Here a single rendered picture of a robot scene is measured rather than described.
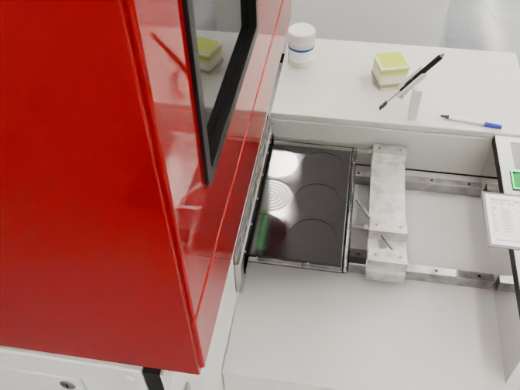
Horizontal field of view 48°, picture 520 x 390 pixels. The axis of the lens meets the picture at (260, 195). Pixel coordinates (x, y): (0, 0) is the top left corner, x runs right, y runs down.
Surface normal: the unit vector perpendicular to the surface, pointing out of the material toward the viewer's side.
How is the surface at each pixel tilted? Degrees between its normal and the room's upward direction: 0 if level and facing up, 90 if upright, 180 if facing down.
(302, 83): 0
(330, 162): 0
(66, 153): 90
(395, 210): 0
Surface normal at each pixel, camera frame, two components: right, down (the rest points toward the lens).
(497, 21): -0.02, -0.68
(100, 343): -0.16, 0.72
